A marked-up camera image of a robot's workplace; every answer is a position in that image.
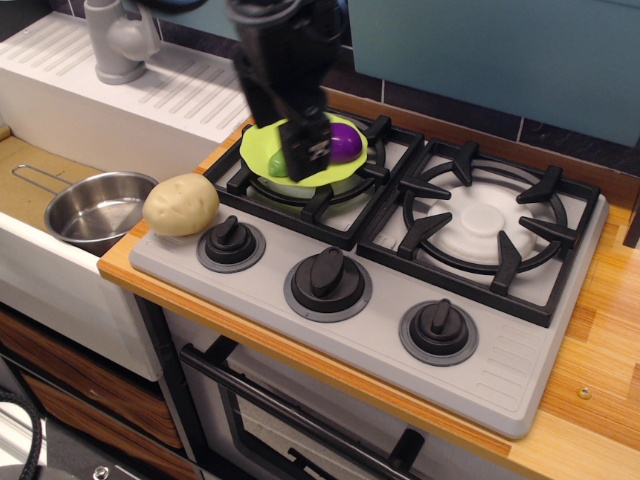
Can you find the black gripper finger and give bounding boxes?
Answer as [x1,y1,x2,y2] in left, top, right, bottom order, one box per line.
[234,54,295,127]
[278,112,331,182]

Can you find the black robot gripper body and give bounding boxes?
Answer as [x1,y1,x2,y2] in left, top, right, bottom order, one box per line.
[227,1,345,123]

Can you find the purple toy eggplant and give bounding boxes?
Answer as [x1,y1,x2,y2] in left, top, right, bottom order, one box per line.
[268,122,363,178]

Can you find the beige toy potato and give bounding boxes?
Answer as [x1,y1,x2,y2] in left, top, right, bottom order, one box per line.
[142,173,220,237]

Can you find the light green plastic plate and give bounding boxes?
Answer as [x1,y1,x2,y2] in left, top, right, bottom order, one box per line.
[240,113,369,188]

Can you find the small steel pot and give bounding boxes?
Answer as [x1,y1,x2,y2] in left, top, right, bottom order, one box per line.
[12,164,158,257]

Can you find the white sink unit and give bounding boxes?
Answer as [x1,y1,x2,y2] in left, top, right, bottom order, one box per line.
[1,13,249,381]

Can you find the black left burner grate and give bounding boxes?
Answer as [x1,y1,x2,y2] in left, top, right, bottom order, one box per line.
[204,109,425,250]

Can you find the black burner grate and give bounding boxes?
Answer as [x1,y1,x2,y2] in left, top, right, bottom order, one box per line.
[204,109,425,250]
[357,140,608,327]

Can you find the black left stove knob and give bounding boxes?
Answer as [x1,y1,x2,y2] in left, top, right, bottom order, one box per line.
[196,215,266,274]

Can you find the black stove knob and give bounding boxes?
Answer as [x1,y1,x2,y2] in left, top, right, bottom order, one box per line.
[284,247,373,323]
[196,215,266,274]
[399,299,479,367]

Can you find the black middle stove knob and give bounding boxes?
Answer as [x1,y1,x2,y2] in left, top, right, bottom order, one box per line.
[284,247,373,323]

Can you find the grey toy faucet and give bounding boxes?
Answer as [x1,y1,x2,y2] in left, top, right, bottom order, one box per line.
[84,0,161,85]

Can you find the grey toy stove top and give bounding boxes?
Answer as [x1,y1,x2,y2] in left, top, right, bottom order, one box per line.
[128,137,610,441]

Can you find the black right stove knob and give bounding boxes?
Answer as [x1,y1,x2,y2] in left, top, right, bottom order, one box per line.
[399,299,479,367]

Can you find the toy oven door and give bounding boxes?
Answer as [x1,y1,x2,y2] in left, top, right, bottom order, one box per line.
[179,336,513,479]

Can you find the black right burner grate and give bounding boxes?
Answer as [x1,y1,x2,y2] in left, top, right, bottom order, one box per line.
[357,140,608,327]

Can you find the wooden drawer front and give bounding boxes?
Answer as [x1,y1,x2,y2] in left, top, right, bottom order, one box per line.
[1,305,183,452]

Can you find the black braided cable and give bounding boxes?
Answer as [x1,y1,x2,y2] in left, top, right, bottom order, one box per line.
[0,387,46,480]

